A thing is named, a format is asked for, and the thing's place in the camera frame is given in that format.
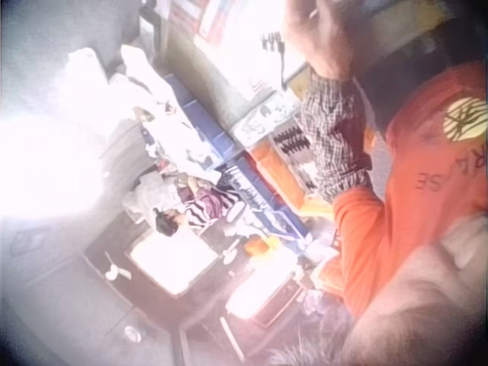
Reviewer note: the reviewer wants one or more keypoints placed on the heap of white cloth bags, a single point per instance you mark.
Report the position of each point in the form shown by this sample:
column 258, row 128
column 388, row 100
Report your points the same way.
column 152, row 110

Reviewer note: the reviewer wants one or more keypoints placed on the white square board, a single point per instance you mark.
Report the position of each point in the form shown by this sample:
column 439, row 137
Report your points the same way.
column 171, row 263

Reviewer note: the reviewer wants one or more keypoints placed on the black white zigzag packet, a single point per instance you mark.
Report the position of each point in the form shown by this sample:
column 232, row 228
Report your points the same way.
column 291, row 140

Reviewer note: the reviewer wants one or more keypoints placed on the person's left fingers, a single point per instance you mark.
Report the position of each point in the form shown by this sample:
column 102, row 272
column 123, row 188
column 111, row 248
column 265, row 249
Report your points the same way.
column 310, row 11

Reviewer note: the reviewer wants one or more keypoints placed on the white box with dark frame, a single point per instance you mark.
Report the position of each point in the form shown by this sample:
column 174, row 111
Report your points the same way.
column 263, row 293

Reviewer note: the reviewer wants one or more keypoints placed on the person's left hand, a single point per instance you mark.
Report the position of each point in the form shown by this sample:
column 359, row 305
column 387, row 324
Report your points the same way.
column 328, row 42

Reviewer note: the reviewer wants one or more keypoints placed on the small white scoop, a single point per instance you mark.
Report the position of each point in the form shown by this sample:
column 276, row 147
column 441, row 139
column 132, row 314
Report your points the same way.
column 116, row 268

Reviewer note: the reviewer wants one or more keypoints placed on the small orange container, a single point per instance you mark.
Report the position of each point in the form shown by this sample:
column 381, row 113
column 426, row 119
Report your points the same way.
column 257, row 246

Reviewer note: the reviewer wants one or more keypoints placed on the orange folded cloth packet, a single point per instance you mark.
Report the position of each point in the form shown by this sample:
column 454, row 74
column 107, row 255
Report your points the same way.
column 278, row 175

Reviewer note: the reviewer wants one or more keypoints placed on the shelf of colourful boxes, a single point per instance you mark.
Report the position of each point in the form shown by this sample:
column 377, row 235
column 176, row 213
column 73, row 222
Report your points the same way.
column 206, row 19

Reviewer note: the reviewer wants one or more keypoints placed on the grey striped furry cloth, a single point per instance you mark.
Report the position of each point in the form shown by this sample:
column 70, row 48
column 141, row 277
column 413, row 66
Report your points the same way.
column 305, row 350

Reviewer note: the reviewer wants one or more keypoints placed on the black hanging hooks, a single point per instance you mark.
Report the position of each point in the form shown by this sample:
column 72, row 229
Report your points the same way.
column 276, row 45

